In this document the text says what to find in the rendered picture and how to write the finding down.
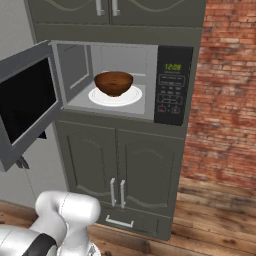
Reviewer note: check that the grey microwave door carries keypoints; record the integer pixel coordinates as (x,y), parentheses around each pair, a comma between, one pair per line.
(23,100)

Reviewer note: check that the grey drawer front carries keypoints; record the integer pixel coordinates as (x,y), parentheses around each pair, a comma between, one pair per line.
(133,220)

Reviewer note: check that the brown wooden bowl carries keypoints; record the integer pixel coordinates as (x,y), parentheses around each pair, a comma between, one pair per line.
(113,83)

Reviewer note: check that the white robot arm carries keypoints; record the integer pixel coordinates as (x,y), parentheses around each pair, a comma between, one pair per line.
(63,213)

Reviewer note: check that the grey tall cupboard frame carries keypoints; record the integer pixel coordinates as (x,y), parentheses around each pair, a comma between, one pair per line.
(116,33)

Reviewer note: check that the grey cupboard door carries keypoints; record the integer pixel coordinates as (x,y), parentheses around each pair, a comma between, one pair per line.
(160,11)
(68,10)
(87,160)
(150,170)

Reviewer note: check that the white microwave turntable plate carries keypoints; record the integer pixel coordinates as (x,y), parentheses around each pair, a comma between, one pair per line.
(115,97)

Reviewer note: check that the grey microwave oven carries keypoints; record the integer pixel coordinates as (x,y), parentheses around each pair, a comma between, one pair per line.
(170,83)

